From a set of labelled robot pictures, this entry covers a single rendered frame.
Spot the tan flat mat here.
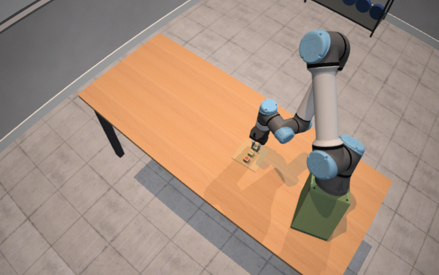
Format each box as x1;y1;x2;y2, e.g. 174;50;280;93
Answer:
232;138;269;172

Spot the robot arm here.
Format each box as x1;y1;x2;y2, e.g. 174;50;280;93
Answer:
257;30;365;196

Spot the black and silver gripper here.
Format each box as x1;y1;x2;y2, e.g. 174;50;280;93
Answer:
249;119;270;152

